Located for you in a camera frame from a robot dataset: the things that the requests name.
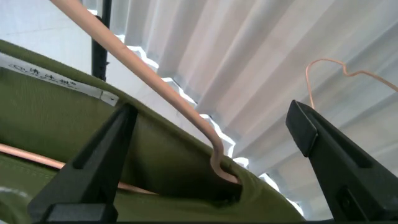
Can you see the white curtain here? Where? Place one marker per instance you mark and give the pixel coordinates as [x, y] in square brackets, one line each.
[248, 46]

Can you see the black clothes rack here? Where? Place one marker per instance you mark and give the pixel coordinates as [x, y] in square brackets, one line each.
[99, 59]

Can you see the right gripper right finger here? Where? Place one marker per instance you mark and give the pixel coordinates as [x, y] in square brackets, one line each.
[351, 177]

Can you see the green sleeveless shirt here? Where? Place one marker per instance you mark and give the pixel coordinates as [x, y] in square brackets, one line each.
[62, 118]

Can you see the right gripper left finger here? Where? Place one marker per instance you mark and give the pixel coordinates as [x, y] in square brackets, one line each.
[93, 174]

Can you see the pink clothes hanger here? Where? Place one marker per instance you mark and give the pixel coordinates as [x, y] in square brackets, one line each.
[308, 87]
[146, 74]

